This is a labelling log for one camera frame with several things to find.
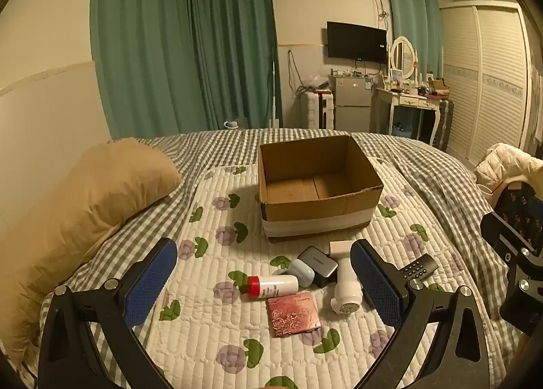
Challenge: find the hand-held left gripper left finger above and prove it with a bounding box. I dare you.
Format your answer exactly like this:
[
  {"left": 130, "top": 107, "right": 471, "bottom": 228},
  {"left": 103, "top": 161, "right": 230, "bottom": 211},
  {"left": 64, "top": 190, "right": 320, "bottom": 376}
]
[{"left": 38, "top": 237, "right": 178, "bottom": 389}]

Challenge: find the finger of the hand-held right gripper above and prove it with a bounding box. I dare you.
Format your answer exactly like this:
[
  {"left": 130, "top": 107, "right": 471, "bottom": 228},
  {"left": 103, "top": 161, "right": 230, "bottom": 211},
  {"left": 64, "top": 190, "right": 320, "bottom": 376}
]
[
  {"left": 481, "top": 212, "right": 536, "bottom": 265},
  {"left": 499, "top": 261, "right": 543, "bottom": 335}
]

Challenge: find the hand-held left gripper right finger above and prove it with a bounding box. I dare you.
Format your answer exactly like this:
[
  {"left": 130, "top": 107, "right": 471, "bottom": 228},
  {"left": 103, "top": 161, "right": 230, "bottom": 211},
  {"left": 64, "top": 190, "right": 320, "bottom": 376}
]
[{"left": 350, "top": 238, "right": 507, "bottom": 389}]

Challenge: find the white fabric shaver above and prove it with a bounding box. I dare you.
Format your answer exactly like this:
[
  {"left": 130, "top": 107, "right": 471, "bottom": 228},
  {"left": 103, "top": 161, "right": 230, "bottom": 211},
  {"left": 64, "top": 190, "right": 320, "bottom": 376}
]
[{"left": 329, "top": 240, "right": 364, "bottom": 315}]

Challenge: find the black remote control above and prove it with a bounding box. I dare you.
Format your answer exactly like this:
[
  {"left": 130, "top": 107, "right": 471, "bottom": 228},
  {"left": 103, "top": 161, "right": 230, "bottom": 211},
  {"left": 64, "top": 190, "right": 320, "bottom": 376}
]
[{"left": 401, "top": 254, "right": 439, "bottom": 281}]

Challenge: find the grey and black charger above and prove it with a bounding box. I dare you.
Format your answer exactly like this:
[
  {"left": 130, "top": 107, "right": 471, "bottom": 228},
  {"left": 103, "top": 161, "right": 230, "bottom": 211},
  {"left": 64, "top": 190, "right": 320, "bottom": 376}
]
[{"left": 297, "top": 246, "right": 339, "bottom": 289}]

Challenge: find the white earbuds case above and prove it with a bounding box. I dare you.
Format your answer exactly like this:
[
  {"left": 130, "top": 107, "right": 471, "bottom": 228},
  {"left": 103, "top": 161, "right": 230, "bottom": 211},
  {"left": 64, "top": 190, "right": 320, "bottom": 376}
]
[{"left": 287, "top": 259, "right": 315, "bottom": 288}]

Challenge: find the pink rose print box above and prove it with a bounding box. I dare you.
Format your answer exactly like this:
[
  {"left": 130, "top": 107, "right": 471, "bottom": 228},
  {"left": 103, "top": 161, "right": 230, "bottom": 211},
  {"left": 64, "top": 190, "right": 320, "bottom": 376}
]
[{"left": 266, "top": 292, "right": 320, "bottom": 338}]

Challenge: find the cardboard box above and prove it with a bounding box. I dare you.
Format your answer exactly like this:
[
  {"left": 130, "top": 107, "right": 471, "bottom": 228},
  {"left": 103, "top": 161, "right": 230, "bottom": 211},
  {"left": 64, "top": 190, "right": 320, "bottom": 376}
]
[{"left": 257, "top": 135, "right": 385, "bottom": 244}]

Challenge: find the white bottle with red cap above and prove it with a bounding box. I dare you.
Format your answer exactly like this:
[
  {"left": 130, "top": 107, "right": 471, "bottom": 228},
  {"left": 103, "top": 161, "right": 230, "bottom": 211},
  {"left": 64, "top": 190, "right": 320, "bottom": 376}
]
[{"left": 247, "top": 274, "right": 300, "bottom": 300}]

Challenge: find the dark floral cloth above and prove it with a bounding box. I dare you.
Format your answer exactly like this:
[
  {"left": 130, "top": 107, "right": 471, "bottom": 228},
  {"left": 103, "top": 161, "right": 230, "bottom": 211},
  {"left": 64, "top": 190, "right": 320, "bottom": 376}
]
[{"left": 495, "top": 182, "right": 543, "bottom": 246}]

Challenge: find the white puffer jacket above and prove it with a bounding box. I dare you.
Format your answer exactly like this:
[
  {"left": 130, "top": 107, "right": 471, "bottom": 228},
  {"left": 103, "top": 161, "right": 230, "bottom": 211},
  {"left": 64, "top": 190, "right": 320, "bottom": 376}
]
[{"left": 474, "top": 143, "right": 543, "bottom": 197}]

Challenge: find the white floral quilted mat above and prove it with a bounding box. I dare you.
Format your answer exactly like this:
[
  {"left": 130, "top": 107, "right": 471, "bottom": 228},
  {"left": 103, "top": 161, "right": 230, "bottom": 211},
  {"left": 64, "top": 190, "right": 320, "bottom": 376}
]
[{"left": 136, "top": 156, "right": 507, "bottom": 389}]

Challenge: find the tan pillow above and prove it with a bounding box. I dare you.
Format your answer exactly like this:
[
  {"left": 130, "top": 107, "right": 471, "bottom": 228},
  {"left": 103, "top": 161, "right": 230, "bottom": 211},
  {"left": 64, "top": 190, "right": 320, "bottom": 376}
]
[{"left": 0, "top": 137, "right": 182, "bottom": 366}]

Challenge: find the dark green suitcase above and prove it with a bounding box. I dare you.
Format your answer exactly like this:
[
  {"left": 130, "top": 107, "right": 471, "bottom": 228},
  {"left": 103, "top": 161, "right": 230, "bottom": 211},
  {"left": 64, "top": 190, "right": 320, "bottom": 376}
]
[{"left": 436, "top": 98, "right": 454, "bottom": 150}]

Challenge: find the white louvered wardrobe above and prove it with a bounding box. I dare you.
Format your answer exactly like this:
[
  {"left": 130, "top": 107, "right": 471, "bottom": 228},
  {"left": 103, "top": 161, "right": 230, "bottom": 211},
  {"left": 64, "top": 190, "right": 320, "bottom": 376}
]
[{"left": 439, "top": 0, "right": 537, "bottom": 165}]

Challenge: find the white dressing table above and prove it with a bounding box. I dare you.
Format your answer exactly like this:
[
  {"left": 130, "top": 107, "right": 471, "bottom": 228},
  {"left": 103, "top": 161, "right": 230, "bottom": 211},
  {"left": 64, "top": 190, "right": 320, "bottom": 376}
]
[{"left": 371, "top": 84, "right": 450, "bottom": 148}]

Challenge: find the small silver fridge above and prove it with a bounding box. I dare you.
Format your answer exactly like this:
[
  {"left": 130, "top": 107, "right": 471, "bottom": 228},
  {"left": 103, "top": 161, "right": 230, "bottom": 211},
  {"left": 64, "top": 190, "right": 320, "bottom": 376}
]
[{"left": 333, "top": 75, "right": 374, "bottom": 131}]

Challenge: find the white suitcase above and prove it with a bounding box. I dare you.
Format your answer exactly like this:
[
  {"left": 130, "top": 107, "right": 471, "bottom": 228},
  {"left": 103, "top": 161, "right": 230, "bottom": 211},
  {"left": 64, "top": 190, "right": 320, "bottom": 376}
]
[{"left": 303, "top": 90, "right": 336, "bottom": 130}]

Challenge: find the oval white vanity mirror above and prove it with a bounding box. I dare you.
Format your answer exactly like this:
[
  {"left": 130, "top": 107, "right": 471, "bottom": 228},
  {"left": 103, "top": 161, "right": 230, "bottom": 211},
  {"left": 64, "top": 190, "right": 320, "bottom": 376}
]
[{"left": 389, "top": 36, "right": 418, "bottom": 80}]

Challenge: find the white mop pole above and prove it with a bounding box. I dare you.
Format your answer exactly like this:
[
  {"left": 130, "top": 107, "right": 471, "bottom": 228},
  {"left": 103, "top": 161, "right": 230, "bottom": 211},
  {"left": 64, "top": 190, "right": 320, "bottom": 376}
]
[{"left": 269, "top": 47, "right": 283, "bottom": 129}]

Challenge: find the wide green curtain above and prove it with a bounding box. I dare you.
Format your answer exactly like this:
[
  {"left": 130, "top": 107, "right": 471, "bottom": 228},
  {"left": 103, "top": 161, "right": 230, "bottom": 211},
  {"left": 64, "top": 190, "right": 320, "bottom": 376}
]
[{"left": 90, "top": 0, "right": 213, "bottom": 140}]

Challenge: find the narrow green curtain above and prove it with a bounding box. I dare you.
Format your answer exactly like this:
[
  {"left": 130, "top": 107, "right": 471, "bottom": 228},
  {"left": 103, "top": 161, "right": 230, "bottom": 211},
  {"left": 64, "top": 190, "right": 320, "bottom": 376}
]
[{"left": 384, "top": 0, "right": 444, "bottom": 84}]

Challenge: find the black wall cable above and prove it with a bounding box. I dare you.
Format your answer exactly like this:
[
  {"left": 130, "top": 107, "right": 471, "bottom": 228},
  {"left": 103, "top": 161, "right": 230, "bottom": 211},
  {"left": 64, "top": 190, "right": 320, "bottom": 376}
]
[{"left": 287, "top": 50, "right": 303, "bottom": 95}]

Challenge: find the black wall television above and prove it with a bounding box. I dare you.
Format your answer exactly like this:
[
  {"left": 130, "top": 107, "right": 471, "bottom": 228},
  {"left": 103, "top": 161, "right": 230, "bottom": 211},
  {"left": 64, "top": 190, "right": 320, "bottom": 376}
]
[{"left": 326, "top": 21, "right": 389, "bottom": 64}]

